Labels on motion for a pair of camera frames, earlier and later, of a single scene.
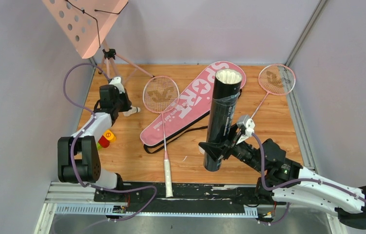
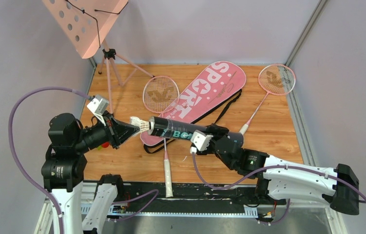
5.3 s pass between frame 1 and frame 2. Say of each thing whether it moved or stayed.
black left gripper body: moved
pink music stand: stayed
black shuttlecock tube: moved
